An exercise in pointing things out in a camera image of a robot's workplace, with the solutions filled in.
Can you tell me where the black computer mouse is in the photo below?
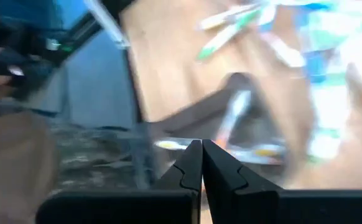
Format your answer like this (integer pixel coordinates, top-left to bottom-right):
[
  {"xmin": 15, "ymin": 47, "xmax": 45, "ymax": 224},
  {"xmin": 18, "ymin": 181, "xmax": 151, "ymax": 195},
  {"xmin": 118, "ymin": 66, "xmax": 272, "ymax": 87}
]
[{"xmin": 0, "ymin": 46, "xmax": 56, "ymax": 100}]

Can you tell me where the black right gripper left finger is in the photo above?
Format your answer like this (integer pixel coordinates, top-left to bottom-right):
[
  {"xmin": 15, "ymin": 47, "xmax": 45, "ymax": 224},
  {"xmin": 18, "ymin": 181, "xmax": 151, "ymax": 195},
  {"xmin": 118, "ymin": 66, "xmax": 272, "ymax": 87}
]
[{"xmin": 35, "ymin": 139, "xmax": 203, "ymax": 224}]

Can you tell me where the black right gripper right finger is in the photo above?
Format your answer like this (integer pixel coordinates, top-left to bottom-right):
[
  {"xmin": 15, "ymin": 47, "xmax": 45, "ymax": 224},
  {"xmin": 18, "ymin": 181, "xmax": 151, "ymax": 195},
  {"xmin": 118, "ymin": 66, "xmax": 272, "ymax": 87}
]
[{"xmin": 203, "ymin": 139, "xmax": 362, "ymax": 224}]

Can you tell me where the green wrapped toothbrush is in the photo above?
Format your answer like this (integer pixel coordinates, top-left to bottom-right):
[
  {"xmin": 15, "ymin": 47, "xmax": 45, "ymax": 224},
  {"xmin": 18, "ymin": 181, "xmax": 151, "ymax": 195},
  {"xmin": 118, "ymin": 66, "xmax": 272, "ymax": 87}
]
[{"xmin": 195, "ymin": 7, "xmax": 262, "ymax": 62}]

